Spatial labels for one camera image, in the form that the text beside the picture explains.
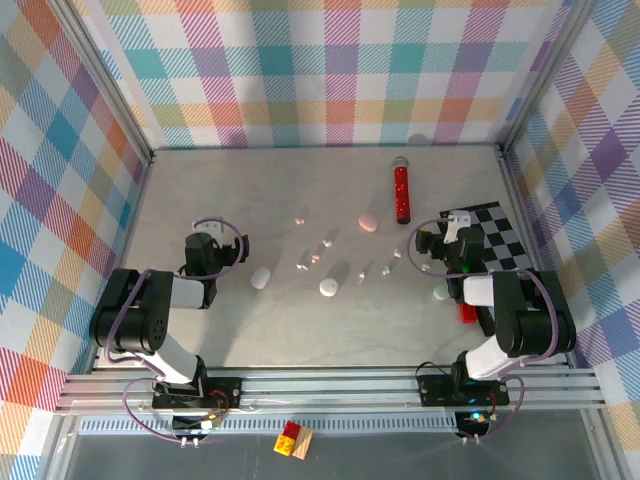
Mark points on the plain white earbud charging case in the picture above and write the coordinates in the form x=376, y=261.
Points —
x=260, y=278

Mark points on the mint green earbud charging case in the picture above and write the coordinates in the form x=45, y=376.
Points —
x=439, y=292

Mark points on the pink earbud charging case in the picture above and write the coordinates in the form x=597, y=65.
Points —
x=368, y=223

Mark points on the white charging case with dot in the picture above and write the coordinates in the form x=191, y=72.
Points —
x=328, y=287

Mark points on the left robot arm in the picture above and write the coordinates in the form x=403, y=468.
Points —
x=130, y=320

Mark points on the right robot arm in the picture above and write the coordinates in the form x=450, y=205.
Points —
x=530, y=320

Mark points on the black grey checkerboard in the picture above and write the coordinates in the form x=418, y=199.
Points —
x=500, y=235

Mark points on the red glitter microphone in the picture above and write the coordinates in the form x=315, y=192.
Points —
x=401, y=195

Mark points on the red toy brick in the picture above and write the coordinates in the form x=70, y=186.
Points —
x=467, y=315

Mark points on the small black controller board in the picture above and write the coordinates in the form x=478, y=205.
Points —
x=192, y=425
x=472, y=419

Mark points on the red yellow toy brick block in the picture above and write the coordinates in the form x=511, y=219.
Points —
x=286, y=440

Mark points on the wooden block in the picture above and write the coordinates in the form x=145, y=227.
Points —
x=303, y=445

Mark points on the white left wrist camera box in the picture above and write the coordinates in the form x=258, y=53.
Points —
x=209, y=226

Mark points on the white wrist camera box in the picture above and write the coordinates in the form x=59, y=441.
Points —
x=209, y=226
x=457, y=222

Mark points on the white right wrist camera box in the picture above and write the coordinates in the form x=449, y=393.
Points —
x=457, y=222

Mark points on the aluminium frame side rail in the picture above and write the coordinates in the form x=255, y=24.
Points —
x=517, y=200

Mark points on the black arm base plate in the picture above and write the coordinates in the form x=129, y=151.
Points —
x=435, y=390
x=225, y=392

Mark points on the aluminium mounting rail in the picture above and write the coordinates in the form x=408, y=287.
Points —
x=325, y=390

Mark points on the aluminium corner post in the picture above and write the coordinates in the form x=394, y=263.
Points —
x=542, y=75
x=106, y=75

